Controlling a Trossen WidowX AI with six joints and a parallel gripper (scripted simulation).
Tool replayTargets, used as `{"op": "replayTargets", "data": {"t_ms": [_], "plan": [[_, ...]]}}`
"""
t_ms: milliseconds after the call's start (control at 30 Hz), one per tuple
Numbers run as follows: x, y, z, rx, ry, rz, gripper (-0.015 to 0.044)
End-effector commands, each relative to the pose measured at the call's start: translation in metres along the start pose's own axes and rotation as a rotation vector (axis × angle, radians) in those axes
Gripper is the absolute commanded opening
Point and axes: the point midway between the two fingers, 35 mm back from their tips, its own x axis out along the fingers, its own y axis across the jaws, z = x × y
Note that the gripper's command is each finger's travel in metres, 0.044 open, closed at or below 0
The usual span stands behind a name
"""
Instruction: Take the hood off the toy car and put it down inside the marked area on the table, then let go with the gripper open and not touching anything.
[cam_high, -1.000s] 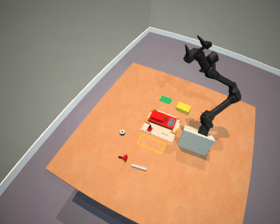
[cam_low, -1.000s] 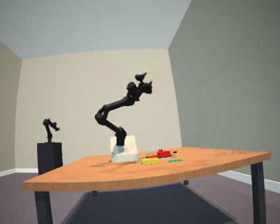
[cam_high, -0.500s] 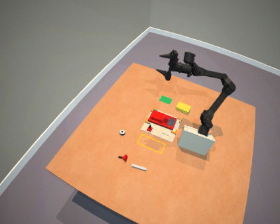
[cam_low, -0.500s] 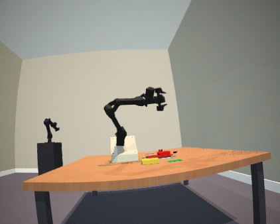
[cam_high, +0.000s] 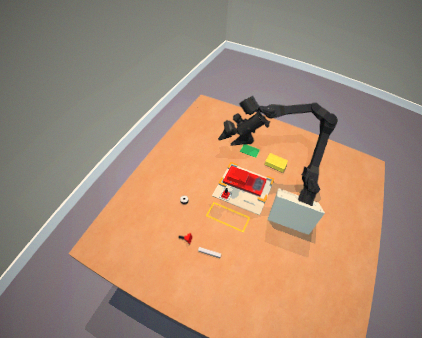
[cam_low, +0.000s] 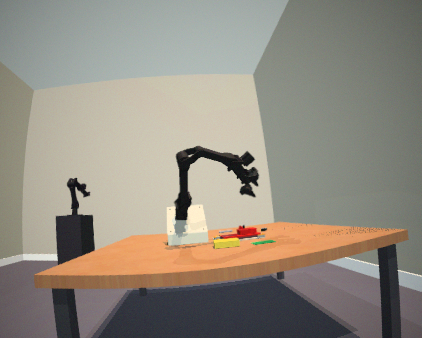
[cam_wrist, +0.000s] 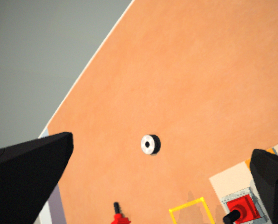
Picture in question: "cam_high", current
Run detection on green flat rectangular tile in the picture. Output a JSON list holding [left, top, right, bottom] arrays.
[[240, 144, 260, 158]]

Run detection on white flat bar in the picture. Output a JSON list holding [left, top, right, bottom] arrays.
[[198, 247, 222, 258]]

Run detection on yellow rectangular block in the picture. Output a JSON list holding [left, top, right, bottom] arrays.
[[264, 153, 288, 173]]

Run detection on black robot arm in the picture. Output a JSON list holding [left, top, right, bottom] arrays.
[[239, 95, 338, 206]]

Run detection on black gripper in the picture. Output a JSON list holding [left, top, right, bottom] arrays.
[[218, 119, 255, 146]]

